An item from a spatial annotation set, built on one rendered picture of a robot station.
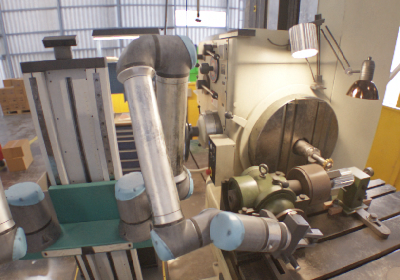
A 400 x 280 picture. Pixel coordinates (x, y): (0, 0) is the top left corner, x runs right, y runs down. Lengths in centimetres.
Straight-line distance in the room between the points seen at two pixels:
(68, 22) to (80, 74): 1407
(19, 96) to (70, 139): 769
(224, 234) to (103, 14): 1441
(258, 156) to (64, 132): 96
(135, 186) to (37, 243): 51
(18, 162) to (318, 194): 426
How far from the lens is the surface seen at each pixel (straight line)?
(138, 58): 66
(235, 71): 111
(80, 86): 104
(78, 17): 1497
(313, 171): 108
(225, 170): 115
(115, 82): 324
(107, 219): 123
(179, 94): 76
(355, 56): 157
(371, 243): 129
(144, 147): 60
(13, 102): 895
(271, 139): 118
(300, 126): 124
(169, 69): 72
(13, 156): 448
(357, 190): 135
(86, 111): 106
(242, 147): 121
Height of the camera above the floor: 180
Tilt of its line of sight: 20 degrees down
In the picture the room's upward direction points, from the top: straight up
